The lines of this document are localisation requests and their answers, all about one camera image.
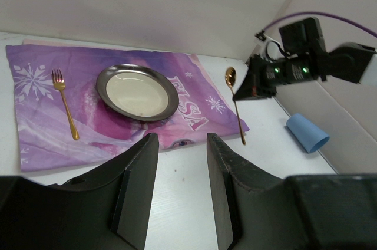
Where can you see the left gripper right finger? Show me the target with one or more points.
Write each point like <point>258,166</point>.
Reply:
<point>256,210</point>

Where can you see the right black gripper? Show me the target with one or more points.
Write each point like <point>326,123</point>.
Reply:
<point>262,78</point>

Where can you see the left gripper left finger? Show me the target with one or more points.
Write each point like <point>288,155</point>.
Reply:
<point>105,208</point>

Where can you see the gold spoon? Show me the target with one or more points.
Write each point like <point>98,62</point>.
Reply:
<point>230,79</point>

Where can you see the blue plastic cup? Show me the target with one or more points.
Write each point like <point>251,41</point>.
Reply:
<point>309,135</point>

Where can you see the purple Elsa cloth placemat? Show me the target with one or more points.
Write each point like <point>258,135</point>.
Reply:
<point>45,140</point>

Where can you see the steel plate with cream centre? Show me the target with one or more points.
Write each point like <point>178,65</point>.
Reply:
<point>137,92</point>

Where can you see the gold fork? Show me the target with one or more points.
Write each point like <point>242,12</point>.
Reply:
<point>59,84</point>

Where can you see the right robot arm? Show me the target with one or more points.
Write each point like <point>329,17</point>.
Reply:
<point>304,59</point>

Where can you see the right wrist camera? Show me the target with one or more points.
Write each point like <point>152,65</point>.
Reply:
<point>266,43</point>

